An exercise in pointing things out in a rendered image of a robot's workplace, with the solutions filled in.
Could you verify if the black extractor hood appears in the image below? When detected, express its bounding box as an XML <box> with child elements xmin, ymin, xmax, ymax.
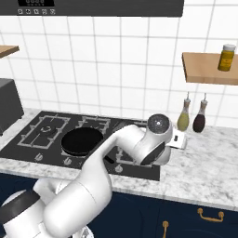
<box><xmin>0</xmin><ymin>0</ymin><xmax>185</xmax><ymax>19</ymax></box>

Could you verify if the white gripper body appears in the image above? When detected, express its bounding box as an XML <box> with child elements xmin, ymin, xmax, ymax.
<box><xmin>177</xmin><ymin>130</ymin><xmax>188</xmax><ymax>151</ymax></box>

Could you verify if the silver hob knob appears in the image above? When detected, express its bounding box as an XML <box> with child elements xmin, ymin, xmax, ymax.
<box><xmin>33</xmin><ymin>152</ymin><xmax>45</xmax><ymax>162</ymax></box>
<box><xmin>61</xmin><ymin>156</ymin><xmax>73</xmax><ymax>166</ymax></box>
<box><xmin>113</xmin><ymin>164</ymin><xmax>125</xmax><ymax>174</ymax></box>

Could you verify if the dark brown sauce bottle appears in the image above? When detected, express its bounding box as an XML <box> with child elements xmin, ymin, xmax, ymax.
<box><xmin>192</xmin><ymin>92</ymin><xmax>208</xmax><ymax>134</ymax></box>

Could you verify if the black frying pan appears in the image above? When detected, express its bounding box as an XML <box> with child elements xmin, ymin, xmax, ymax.
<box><xmin>60</xmin><ymin>126</ymin><xmax>114</xmax><ymax>165</ymax></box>

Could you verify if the black hob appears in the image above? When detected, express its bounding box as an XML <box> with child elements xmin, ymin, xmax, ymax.
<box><xmin>0</xmin><ymin>110</ymin><xmax>162</xmax><ymax>182</ymax></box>

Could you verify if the navy cupboard front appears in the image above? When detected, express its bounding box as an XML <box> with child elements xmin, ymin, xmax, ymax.
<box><xmin>0</xmin><ymin>172</ymin><xmax>43</xmax><ymax>206</ymax></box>

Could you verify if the navy drawer front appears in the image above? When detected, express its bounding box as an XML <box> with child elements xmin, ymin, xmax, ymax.
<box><xmin>159</xmin><ymin>199</ymin><xmax>238</xmax><ymax>238</ymax></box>

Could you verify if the navy cupboard door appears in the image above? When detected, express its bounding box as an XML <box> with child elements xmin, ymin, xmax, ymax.
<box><xmin>89</xmin><ymin>191</ymin><xmax>161</xmax><ymax>238</ymax></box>

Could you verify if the yellow-green oil bottle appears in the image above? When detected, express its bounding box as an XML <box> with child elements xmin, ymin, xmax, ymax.
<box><xmin>176</xmin><ymin>91</ymin><xmax>191</xmax><ymax>132</ymax></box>

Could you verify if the gold cupboard handle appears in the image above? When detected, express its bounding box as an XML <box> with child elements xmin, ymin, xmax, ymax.
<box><xmin>162</xmin><ymin>219</ymin><xmax>169</xmax><ymax>238</ymax></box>

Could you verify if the dark grey appliance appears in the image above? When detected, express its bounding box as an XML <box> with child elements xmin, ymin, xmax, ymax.
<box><xmin>0</xmin><ymin>77</ymin><xmax>25</xmax><ymax>137</ymax></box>

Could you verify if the gold drawer handle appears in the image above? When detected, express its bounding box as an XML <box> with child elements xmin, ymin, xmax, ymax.
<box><xmin>197</xmin><ymin>207</ymin><xmax>225</xmax><ymax>223</ymax></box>

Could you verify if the yellow spice jar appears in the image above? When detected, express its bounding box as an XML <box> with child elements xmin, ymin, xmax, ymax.
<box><xmin>217</xmin><ymin>43</ymin><xmax>237</xmax><ymax>73</ymax></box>

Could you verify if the wooden wall shelf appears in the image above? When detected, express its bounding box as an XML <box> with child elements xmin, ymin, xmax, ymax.
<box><xmin>0</xmin><ymin>45</ymin><xmax>20</xmax><ymax>60</ymax></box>
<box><xmin>181</xmin><ymin>51</ymin><xmax>238</xmax><ymax>86</ymax></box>

